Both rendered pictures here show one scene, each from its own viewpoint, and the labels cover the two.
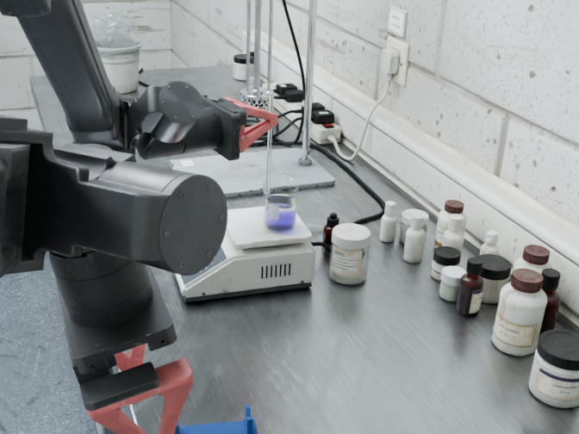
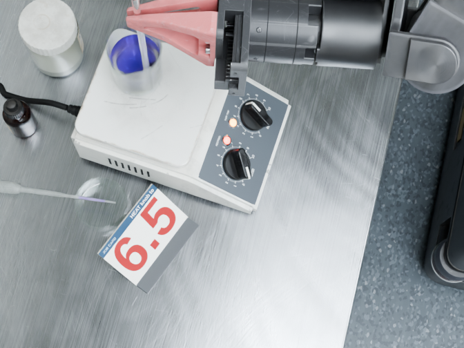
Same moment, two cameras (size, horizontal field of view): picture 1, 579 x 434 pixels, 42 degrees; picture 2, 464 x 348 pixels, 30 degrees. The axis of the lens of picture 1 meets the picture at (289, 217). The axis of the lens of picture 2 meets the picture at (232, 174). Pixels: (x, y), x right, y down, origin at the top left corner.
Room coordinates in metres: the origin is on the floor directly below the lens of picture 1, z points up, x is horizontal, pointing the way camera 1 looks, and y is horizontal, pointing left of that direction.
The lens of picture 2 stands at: (1.25, 0.25, 1.65)
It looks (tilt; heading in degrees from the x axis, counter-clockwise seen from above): 75 degrees down; 207
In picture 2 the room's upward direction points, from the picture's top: 10 degrees clockwise
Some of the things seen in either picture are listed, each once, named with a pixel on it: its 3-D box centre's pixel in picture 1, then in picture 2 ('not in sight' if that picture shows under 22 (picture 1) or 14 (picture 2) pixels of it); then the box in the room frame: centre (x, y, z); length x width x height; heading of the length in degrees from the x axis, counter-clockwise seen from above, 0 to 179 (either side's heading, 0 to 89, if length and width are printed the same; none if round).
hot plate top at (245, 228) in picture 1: (264, 225); (149, 97); (1.04, 0.04, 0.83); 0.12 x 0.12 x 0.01; 18
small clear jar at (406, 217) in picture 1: (414, 227); not in sight; (1.17, -0.21, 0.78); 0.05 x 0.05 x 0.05
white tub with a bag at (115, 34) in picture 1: (115, 49); not in sight; (2.02, 0.49, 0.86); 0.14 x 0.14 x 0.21
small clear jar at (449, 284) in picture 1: (452, 284); not in sight; (0.99, -0.25, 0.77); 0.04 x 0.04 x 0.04
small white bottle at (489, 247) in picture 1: (488, 253); not in sight; (1.07, -0.32, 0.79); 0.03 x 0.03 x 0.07
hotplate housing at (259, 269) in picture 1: (246, 252); (175, 119); (1.03, 0.06, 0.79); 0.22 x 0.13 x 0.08; 108
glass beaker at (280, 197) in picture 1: (279, 203); (134, 62); (1.03, 0.02, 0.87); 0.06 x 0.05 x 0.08; 8
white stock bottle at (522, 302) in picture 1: (520, 310); not in sight; (0.87, -0.32, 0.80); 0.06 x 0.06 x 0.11
